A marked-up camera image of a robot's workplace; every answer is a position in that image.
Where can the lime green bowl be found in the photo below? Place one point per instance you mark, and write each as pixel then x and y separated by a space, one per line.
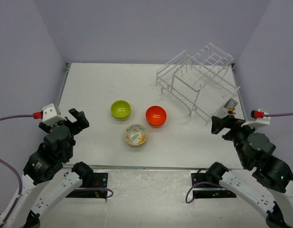
pixel 121 118

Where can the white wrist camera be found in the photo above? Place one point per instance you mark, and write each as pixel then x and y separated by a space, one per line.
pixel 51 115
pixel 257 123

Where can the gold spool ornament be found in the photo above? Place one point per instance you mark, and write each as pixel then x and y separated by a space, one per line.
pixel 231 111

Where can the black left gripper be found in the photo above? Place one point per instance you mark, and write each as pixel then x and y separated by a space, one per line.
pixel 82 120

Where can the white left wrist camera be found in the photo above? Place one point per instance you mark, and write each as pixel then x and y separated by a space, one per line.
pixel 51 115

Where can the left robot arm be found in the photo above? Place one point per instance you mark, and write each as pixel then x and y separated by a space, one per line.
pixel 26 206

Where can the olive green bowl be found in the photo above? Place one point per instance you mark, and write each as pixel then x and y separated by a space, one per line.
pixel 120 108

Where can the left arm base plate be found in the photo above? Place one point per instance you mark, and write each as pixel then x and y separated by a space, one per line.
pixel 95 180

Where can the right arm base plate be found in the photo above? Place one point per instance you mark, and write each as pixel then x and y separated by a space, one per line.
pixel 206 191

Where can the orange bowl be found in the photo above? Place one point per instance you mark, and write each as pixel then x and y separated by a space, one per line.
pixel 155 126
pixel 156 115

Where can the white wire dish rack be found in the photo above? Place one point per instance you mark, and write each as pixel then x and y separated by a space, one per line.
pixel 202 82

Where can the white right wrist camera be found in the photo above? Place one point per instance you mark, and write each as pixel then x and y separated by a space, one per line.
pixel 257 123

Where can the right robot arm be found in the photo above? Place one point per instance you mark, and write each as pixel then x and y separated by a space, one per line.
pixel 276 176

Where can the white cutlery holder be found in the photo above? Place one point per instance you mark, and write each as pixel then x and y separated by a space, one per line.
pixel 231 103

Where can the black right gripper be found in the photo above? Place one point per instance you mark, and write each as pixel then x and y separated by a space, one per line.
pixel 229 121

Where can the tan bowl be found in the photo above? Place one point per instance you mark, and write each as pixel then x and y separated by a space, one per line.
pixel 136 144
pixel 136 133

